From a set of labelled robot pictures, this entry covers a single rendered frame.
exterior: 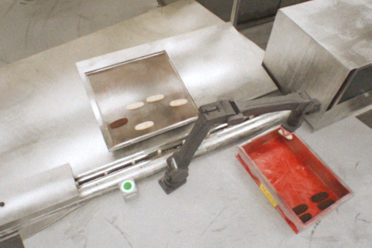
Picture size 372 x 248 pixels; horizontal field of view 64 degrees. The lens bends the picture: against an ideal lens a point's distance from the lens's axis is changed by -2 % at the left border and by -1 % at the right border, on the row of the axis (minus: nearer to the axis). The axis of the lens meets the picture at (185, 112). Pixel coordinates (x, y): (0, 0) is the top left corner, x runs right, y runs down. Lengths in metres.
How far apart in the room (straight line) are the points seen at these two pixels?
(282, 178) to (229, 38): 0.97
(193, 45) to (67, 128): 0.91
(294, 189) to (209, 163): 0.43
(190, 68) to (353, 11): 0.94
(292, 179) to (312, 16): 0.86
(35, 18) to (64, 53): 2.07
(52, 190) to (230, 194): 0.81
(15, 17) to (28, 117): 2.61
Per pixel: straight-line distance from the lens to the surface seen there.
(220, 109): 1.13
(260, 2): 3.74
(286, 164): 1.65
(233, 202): 1.49
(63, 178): 1.48
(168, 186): 1.46
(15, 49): 3.84
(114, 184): 1.48
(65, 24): 4.04
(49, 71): 2.13
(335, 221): 1.61
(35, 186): 1.51
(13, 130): 1.87
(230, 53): 1.96
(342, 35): 1.70
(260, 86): 1.86
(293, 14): 1.75
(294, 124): 1.46
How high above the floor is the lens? 2.17
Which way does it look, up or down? 51 degrees down
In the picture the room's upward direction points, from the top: 4 degrees clockwise
